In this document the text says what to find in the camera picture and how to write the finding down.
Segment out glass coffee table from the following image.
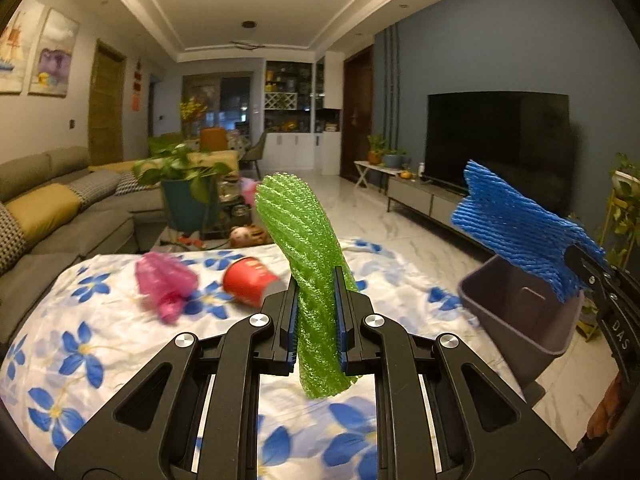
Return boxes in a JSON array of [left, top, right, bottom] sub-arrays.
[[160, 175, 261, 251]]

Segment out blue foam net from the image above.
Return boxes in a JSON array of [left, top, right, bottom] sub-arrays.
[[450, 160, 608, 303]]

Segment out small patterned grey pillow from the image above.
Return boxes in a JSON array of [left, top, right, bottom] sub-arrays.
[[67, 170, 123, 211], [116, 172, 151, 196]]

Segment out red wall decorations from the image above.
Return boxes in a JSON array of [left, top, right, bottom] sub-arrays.
[[131, 60, 143, 113]]

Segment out dark wooden door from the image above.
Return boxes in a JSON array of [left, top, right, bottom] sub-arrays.
[[340, 45, 375, 178]]

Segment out blue floral tablecloth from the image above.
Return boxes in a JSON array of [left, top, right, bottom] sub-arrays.
[[0, 237, 531, 480]]

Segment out grey sectional sofa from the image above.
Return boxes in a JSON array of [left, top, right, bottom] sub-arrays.
[[0, 146, 241, 356]]

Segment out grey zigzag pillow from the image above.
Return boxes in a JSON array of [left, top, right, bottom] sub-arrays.
[[0, 202, 28, 276]]

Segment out white display cabinet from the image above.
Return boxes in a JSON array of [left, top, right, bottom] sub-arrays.
[[262, 52, 343, 173]]

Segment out grey trash bin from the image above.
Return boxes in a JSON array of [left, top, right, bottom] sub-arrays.
[[457, 254, 586, 391]]

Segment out sailboat wall painting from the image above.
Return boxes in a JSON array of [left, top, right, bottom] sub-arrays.
[[0, 0, 46, 95]]

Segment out grey television cabinet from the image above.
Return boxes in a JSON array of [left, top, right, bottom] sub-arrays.
[[387, 176, 493, 256]]

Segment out black flat television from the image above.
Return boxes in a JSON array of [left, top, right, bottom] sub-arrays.
[[426, 91, 571, 216]]

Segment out grey dining chair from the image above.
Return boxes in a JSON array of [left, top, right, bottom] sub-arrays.
[[245, 132, 268, 181]]

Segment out white folding side table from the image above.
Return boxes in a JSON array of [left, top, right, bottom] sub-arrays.
[[354, 161, 401, 190]]

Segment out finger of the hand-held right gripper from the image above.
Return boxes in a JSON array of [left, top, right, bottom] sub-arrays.
[[564, 244, 613, 291]]

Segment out person's right forearm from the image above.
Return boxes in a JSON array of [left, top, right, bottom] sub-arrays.
[[587, 372, 632, 441]]

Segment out plant on gold stand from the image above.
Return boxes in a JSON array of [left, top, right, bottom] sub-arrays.
[[597, 152, 640, 271]]

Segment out pig toy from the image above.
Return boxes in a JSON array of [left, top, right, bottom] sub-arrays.
[[230, 226, 266, 247]]

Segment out green foam net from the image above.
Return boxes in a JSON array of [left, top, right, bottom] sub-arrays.
[[254, 172, 360, 401]]

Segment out light wooden door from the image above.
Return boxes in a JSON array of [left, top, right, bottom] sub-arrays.
[[88, 40, 127, 166]]

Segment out purple wall painting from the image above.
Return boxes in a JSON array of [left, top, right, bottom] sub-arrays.
[[28, 7, 81, 97]]

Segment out small potted plant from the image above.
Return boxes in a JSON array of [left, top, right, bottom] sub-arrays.
[[367, 134, 408, 168]]

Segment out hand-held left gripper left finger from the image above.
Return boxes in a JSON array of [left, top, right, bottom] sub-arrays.
[[54, 280, 301, 480]]

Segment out leafy potted plant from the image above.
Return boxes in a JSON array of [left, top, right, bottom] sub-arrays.
[[132, 142, 231, 236]]

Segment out pink foam net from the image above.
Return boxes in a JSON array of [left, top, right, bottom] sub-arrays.
[[135, 252, 198, 325]]

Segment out red paper cup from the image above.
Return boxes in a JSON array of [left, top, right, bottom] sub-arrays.
[[222, 256, 282, 308]]

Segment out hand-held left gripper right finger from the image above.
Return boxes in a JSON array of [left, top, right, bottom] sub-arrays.
[[334, 266, 581, 480]]

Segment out yellow pillow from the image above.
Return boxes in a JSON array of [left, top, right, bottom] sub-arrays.
[[5, 183, 83, 251]]

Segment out orange chair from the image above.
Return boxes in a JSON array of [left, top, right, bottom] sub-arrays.
[[200, 127, 228, 152]]

